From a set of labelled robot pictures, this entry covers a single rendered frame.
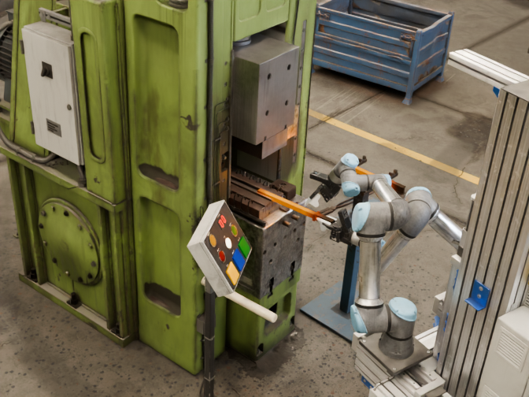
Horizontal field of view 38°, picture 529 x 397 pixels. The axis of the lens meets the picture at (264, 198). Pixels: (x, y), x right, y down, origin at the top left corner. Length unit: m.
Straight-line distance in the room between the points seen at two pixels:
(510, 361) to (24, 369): 2.59
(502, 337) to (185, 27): 1.74
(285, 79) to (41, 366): 2.06
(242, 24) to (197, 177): 0.72
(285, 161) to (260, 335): 0.96
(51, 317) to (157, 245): 0.98
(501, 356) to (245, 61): 1.62
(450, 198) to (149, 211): 2.79
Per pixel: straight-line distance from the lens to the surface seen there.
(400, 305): 3.17
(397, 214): 3.04
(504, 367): 3.01
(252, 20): 3.47
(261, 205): 3.79
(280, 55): 3.47
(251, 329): 4.19
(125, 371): 4.31
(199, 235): 3.22
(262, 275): 3.92
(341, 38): 7.58
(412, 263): 5.20
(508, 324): 2.91
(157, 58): 3.49
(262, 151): 3.59
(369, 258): 3.06
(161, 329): 4.25
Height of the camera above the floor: 3.03
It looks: 32 degrees down
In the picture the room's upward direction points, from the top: 3 degrees clockwise
